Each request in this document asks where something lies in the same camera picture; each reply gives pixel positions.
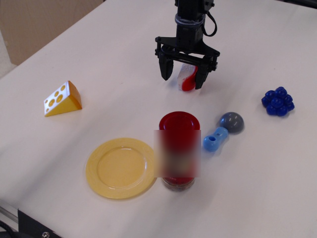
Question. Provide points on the yellow toy cheese wedge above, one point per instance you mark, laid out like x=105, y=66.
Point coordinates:
x=63, y=100

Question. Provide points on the yellow plastic plate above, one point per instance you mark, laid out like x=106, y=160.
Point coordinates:
x=121, y=168

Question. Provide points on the blue and grey toy scoop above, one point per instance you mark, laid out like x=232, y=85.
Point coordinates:
x=229, y=123

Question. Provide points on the blue toy grape cluster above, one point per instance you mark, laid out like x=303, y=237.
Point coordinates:
x=278, y=102

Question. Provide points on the aluminium frame rail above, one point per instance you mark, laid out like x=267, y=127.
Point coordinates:
x=9, y=215

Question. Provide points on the red and white toy sushi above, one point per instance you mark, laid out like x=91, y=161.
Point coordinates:
x=186, y=77

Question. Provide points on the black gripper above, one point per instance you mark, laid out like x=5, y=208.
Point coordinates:
x=187, y=47

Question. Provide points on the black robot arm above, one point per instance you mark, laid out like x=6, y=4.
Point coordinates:
x=194, y=12

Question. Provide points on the black corner bracket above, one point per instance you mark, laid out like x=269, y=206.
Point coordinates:
x=35, y=229

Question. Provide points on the red lidded spice jar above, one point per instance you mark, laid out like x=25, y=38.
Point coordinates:
x=177, y=150

